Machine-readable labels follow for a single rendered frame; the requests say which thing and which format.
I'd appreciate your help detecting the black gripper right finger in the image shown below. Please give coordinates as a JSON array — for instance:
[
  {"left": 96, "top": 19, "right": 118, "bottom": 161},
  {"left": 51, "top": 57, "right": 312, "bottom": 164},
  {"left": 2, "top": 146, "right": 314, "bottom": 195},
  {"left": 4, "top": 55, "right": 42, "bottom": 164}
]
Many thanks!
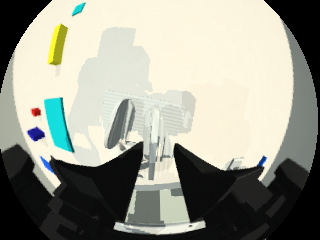
[{"left": 173, "top": 143, "right": 265, "bottom": 224}]

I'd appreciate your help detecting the yellow rectangular bar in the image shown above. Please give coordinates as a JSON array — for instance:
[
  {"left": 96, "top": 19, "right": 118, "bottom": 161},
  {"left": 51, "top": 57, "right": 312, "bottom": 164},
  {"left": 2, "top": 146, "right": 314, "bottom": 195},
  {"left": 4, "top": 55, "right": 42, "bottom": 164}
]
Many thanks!
[{"left": 47, "top": 23, "right": 68, "bottom": 65}]

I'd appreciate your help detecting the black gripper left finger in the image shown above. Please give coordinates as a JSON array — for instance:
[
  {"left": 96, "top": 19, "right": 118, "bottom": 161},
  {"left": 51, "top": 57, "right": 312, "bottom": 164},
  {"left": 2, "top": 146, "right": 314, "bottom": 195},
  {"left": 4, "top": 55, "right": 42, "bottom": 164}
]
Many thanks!
[{"left": 49, "top": 140, "right": 144, "bottom": 224}]

